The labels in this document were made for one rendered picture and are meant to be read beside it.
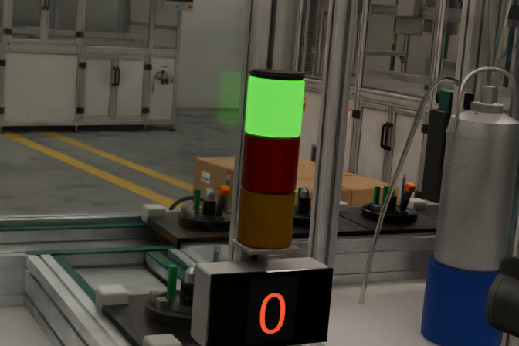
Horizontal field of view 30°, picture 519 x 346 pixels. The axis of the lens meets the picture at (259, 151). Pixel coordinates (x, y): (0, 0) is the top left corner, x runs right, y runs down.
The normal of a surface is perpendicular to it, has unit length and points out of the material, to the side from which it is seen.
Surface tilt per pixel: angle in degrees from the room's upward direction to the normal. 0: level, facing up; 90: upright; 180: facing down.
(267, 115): 90
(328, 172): 90
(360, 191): 90
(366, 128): 90
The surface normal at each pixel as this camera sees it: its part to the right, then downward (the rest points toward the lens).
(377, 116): -0.82, 0.02
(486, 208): 0.10, 0.16
